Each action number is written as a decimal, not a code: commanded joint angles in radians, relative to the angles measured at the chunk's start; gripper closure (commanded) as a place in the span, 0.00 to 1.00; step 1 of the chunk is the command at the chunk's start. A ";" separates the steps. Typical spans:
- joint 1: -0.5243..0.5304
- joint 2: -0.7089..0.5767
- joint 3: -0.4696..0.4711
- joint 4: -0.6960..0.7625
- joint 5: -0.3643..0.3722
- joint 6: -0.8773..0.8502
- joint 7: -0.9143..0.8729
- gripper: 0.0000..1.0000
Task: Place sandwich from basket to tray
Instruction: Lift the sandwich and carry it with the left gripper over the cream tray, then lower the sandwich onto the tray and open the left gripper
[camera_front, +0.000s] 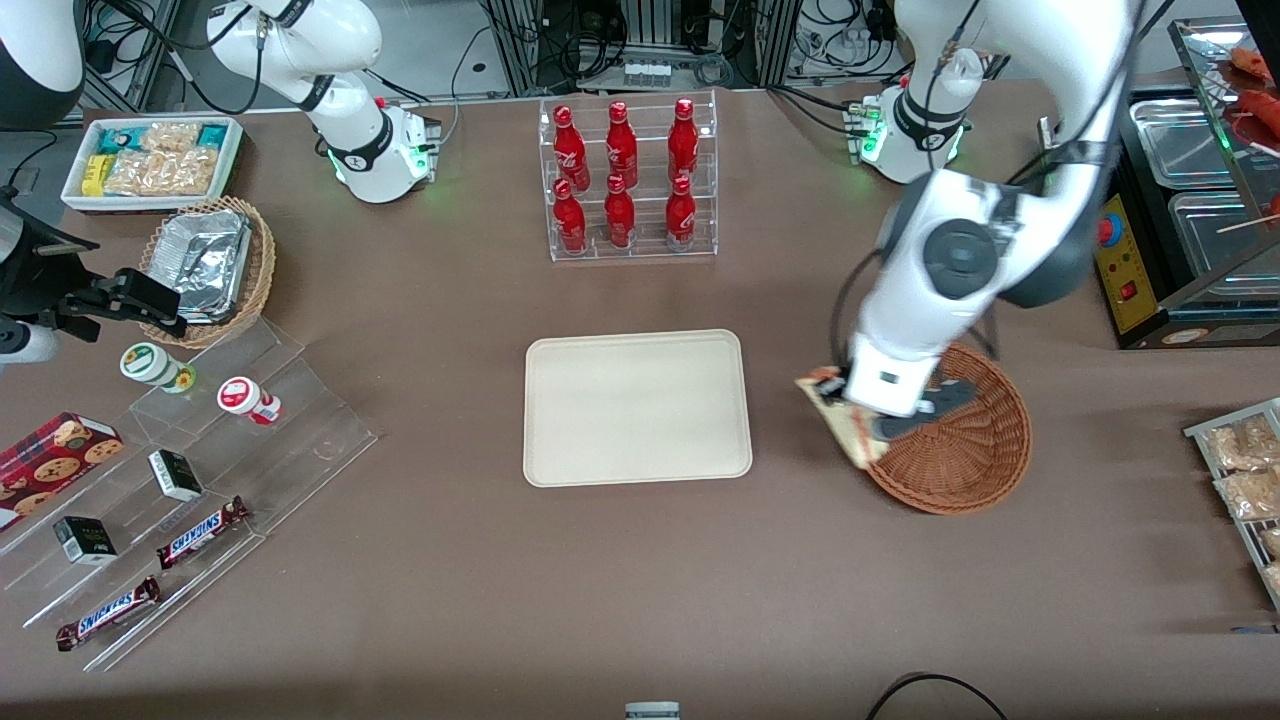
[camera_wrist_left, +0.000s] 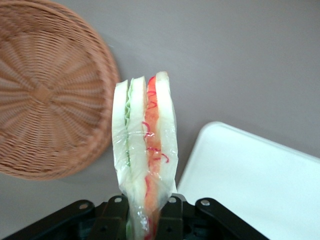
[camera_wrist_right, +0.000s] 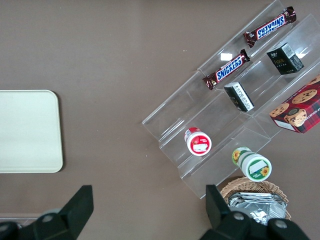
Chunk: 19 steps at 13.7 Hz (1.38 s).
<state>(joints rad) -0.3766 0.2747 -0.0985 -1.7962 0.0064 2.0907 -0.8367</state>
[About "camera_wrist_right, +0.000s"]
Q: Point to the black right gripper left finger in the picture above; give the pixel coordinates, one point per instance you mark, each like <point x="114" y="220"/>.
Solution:
<point x="77" y="207"/>

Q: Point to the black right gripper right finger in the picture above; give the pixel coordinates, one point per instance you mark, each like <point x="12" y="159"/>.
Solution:
<point x="220" y="217"/>

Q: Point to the aluminium foil tray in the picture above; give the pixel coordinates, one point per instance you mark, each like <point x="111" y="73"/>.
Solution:
<point x="260" y="208"/>

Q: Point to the light tan wicker basket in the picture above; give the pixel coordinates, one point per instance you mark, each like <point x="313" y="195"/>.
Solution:
<point x="250" y="185"/>

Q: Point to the beige rectangular tray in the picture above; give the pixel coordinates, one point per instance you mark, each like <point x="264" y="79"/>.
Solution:
<point x="30" y="130"/>

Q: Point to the green lidded yogurt cup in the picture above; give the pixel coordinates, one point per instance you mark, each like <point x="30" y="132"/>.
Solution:
<point x="255" y="166"/>

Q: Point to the red lidded yogurt cup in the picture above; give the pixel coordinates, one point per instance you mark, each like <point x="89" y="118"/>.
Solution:
<point x="198" y="143"/>

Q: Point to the clear acrylic stepped shelf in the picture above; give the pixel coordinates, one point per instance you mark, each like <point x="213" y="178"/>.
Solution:
<point x="190" y="107"/>

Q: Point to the small black box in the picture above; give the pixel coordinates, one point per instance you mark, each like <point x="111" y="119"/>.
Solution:
<point x="285" y="60"/>
<point x="240" y="97"/>

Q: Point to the red tartan cookie box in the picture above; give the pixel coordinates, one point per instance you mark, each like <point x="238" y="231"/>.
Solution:
<point x="300" y="107"/>

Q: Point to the Snickers chocolate bar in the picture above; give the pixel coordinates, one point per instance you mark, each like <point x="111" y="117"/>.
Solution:
<point x="227" y="68"/>
<point x="271" y="27"/>

